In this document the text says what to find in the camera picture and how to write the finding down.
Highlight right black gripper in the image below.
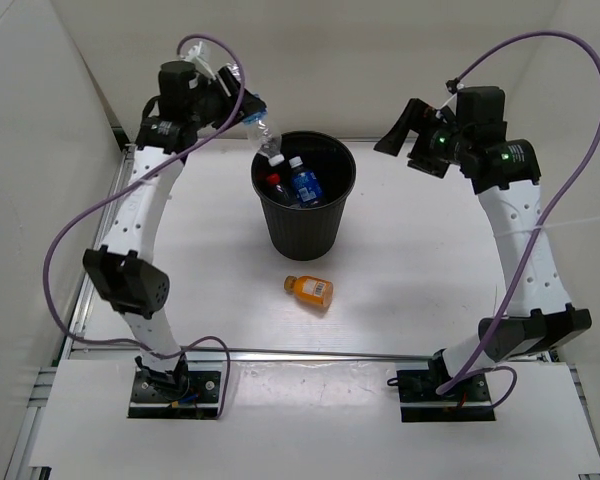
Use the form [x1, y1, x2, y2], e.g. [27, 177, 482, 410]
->
[374, 99, 472, 179]

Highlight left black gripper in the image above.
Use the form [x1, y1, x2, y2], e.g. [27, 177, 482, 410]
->
[186, 66, 266, 133]

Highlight tall white cap water bottle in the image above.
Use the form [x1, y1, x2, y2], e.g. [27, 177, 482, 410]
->
[242, 111, 285, 167]

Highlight red cap water bottle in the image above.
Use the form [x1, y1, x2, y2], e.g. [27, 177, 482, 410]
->
[266, 173, 295, 207]

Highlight blue cap water bottle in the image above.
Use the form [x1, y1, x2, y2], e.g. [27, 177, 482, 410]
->
[289, 156, 326, 208]

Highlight orange juice bottle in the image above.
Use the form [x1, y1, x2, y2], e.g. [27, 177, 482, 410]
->
[283, 276, 334, 309]

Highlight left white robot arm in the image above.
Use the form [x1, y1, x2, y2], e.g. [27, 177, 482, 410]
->
[83, 61, 266, 400]

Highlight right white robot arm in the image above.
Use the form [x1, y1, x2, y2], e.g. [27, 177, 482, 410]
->
[374, 91, 592, 400]

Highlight black plastic waste bin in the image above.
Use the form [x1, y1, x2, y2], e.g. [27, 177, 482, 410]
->
[251, 131, 356, 261]

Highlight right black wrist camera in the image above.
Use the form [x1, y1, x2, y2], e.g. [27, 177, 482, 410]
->
[455, 86, 507, 137]

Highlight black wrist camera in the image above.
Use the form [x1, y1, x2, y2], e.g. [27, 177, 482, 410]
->
[455, 86, 507, 137]
[158, 60, 197, 110]

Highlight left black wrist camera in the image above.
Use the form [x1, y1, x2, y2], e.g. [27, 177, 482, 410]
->
[158, 60, 197, 110]

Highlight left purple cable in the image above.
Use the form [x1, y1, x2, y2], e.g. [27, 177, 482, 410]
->
[42, 33, 249, 419]

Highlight aluminium table frame rail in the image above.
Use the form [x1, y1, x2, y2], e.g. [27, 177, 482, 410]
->
[189, 343, 436, 362]

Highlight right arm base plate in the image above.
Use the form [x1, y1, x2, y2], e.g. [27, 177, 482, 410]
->
[387, 370, 495, 423]

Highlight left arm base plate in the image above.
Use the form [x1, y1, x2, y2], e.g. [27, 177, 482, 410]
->
[127, 360, 226, 420]

